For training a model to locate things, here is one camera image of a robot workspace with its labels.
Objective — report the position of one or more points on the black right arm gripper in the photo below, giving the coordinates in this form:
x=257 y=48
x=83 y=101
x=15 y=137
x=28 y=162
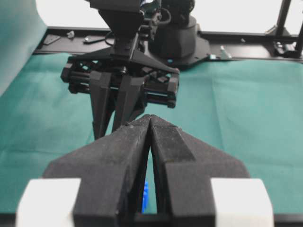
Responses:
x=134 y=76

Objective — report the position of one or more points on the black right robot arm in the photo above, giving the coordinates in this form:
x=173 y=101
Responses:
x=131 y=22

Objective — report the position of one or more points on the blue plastic gear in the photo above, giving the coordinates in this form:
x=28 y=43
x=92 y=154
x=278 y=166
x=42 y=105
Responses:
x=145 y=198

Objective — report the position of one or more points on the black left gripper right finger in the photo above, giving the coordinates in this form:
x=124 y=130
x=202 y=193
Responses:
x=183 y=166

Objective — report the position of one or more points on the silver metal corner bracket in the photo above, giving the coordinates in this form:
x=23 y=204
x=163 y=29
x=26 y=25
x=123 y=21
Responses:
x=224 y=55

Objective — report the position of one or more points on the black vertical frame post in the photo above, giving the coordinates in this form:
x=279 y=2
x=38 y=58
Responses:
x=279 y=31

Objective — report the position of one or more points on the green table cloth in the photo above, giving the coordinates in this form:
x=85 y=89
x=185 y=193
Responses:
x=250 y=109

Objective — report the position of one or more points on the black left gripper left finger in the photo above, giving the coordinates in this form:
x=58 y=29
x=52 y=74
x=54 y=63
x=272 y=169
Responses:
x=112 y=170

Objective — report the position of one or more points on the black aluminium frame rail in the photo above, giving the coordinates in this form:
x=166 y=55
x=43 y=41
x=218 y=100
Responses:
x=75 y=41

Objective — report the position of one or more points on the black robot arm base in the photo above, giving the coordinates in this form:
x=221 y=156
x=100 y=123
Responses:
x=178 y=44

